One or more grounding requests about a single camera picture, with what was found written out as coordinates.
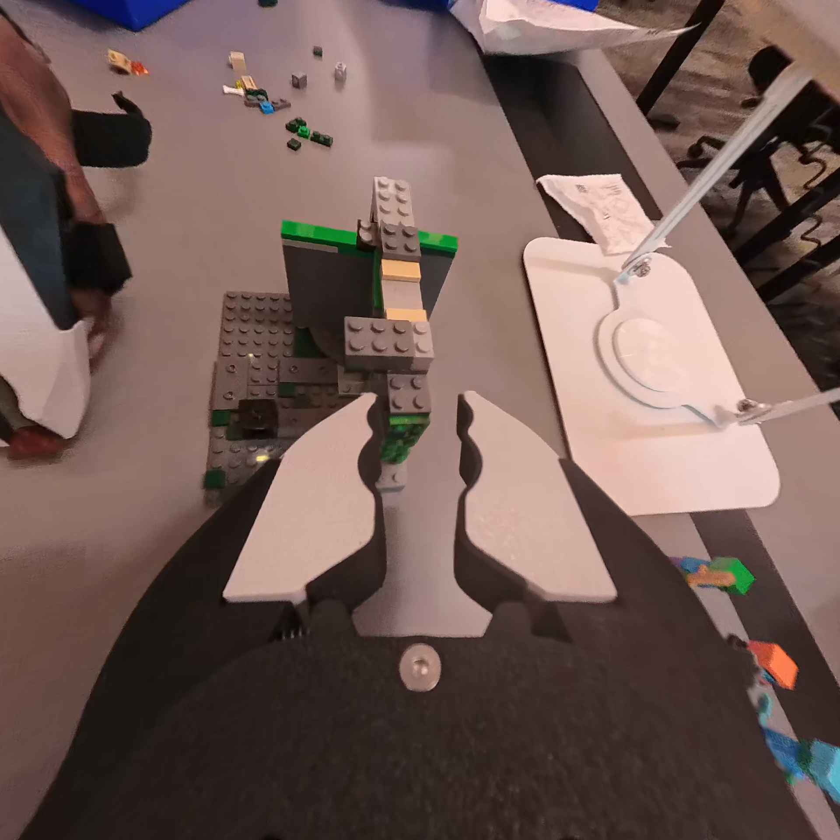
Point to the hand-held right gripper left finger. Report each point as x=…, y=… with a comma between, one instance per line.
x=315, y=512

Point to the person's left hand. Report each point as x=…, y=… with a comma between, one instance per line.
x=33, y=85

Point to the tan small brick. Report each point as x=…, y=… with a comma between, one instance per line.
x=237, y=60
x=119, y=60

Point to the cyan armoured toy minifigure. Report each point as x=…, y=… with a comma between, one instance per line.
x=820, y=761

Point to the green-headed toy minifigure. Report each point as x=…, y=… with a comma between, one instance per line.
x=728, y=574

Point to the black office chair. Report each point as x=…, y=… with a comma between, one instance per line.
x=761, y=98

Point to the grey green toy brick model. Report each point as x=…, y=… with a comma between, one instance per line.
x=394, y=197

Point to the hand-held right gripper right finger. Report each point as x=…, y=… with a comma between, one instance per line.
x=531, y=518

